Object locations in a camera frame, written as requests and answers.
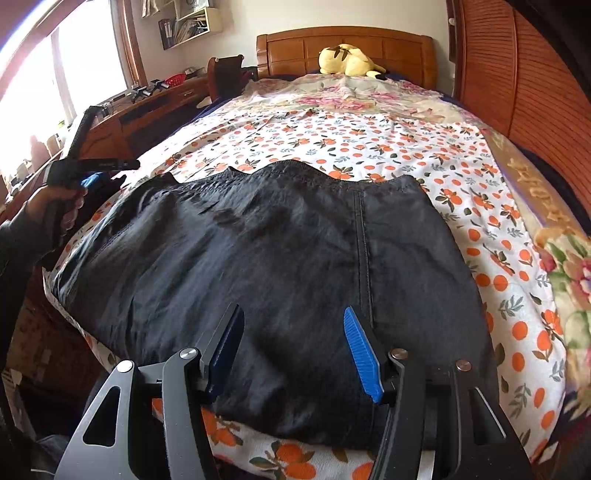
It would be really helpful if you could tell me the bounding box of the black jacket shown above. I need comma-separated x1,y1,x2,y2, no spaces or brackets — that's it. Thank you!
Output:
52,161,499,450

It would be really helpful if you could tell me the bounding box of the person's left hand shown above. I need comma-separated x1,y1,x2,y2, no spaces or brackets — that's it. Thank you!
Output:
25,186,87,236

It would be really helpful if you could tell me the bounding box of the wooden desk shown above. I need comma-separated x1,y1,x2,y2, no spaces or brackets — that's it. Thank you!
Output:
0,75,212,222

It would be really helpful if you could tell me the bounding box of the red bowl on desk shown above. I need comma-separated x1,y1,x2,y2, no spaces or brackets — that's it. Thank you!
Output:
164,73,186,87

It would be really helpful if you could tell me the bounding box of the wooden chair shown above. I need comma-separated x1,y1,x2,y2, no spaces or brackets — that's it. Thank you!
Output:
206,54,259,102

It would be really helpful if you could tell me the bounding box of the floral pink blanket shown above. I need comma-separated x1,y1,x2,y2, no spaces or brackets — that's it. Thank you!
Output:
242,74,590,417

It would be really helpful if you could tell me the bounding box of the yellow plush toy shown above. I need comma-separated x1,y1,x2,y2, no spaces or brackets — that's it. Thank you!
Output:
318,44,387,79

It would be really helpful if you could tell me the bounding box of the wooden headboard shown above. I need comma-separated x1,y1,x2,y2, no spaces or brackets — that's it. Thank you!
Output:
255,26,439,91

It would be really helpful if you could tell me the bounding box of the wooden louvered wardrobe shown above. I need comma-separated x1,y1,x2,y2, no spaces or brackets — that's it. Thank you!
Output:
448,1,590,206

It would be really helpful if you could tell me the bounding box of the camera mount on left gripper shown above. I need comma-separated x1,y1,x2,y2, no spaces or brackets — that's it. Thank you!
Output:
62,105,103,159

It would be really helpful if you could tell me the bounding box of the white wall shelf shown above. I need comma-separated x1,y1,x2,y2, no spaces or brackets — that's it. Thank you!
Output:
141,0,222,51

